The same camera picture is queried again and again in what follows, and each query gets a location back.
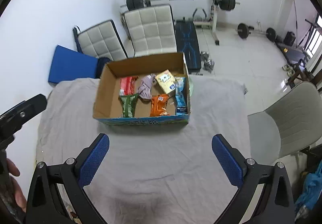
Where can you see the brown wooden chair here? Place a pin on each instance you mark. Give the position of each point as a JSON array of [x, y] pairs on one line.
[[300, 72]]

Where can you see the green snack bag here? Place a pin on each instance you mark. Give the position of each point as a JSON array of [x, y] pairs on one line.
[[128, 105]]

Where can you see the red snack packet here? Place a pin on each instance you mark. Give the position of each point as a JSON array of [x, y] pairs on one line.
[[127, 85]]

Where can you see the open cardboard box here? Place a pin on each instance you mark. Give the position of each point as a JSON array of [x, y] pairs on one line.
[[107, 106]]

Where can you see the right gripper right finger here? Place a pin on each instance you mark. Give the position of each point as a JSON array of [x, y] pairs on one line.
[[275, 204]]

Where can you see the white padded chair right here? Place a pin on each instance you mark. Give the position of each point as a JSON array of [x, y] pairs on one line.
[[151, 30]]

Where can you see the black speaker box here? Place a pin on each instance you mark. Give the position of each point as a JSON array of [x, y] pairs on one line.
[[289, 38]]

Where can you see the white bench press rack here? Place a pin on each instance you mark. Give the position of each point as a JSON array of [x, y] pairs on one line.
[[200, 18]]

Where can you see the blue plastic bag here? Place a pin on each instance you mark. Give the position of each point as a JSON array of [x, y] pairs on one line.
[[310, 193]]

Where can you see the white padded chair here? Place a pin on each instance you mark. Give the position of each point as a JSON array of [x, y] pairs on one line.
[[151, 30], [101, 40]]

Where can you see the chrome dumbbells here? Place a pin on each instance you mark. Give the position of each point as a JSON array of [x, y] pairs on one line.
[[208, 62]]

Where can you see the orange snack bag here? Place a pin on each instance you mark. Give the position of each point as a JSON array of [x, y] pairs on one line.
[[158, 105]]

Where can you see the person's left hand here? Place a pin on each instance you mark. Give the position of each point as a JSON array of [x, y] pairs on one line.
[[18, 194]]

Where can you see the white padded chair left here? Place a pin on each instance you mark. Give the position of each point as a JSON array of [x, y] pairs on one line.
[[101, 40]]

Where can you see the grey plastic chair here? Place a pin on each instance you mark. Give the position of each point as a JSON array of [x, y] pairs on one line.
[[289, 125]]

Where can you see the grey table cloth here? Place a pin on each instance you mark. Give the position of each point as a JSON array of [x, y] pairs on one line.
[[152, 173]]

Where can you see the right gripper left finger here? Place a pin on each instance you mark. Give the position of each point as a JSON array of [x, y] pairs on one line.
[[45, 204]]

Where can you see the blue snack bag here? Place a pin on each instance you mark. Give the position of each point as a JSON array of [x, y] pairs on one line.
[[181, 106]]

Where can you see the yellow tissue pack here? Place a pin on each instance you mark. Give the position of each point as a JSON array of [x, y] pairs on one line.
[[166, 81]]

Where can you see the purple cloth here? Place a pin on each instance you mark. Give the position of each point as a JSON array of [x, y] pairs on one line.
[[144, 90]]

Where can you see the blue foam mat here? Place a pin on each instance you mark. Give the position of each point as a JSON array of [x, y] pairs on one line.
[[68, 65]]

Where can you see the black weight bench pad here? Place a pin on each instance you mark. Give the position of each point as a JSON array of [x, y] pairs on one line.
[[187, 43]]

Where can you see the dark blue cloth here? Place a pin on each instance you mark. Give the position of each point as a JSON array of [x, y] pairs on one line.
[[100, 66]]

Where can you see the small floor barbell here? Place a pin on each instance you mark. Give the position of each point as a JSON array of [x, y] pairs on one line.
[[244, 31]]

